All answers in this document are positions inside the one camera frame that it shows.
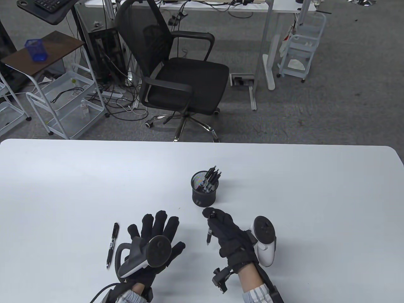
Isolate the person's left hand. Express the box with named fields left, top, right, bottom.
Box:
left=126, top=211, right=186, bottom=294

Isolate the person's right hand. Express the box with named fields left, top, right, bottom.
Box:
left=202, top=207, right=258, bottom=273

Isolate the person's right forearm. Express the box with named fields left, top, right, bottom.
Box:
left=237, top=264, right=284, bottom=303

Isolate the black forearm pack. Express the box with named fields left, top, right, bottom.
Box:
left=106, top=286, right=125, bottom=303
left=270, top=284, right=284, bottom=303

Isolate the person's left forearm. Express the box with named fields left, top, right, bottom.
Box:
left=118, top=282, right=155, bottom=303

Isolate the black mesh pen holder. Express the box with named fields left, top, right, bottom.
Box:
left=191, top=171, right=218, bottom=207

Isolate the white power strip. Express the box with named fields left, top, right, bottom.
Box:
left=93, top=91, right=124, bottom=99

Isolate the black mesh office chair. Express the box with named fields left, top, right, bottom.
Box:
left=114, top=0, right=230, bottom=142

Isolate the metal floor socket box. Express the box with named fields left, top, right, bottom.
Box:
left=230, top=74, right=255, bottom=86

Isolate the black computer tower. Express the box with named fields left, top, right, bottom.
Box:
left=86, top=28, right=124, bottom=85

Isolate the white cart with brown top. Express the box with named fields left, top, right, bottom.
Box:
left=0, top=31, right=110, bottom=140

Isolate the pale tiered rolling cart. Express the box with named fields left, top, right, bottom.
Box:
left=277, top=12, right=327, bottom=83

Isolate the blue mesh pen holder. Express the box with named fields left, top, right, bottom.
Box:
left=25, top=39, right=48, bottom=62

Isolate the black keyboard stand tray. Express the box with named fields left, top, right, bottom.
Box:
left=16, top=0, right=87, bottom=41

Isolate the white metal leg desk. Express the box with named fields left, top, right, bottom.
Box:
left=76, top=0, right=317, bottom=111

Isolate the black keyboard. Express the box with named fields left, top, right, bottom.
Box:
left=34, top=0, right=72, bottom=13

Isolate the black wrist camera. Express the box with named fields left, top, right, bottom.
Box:
left=211, top=267, right=237, bottom=294

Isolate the tangle of floor cables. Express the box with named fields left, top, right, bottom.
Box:
left=85, top=47, right=149, bottom=122

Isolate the black cable in basket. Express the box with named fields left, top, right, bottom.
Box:
left=50, top=87, right=85, bottom=104

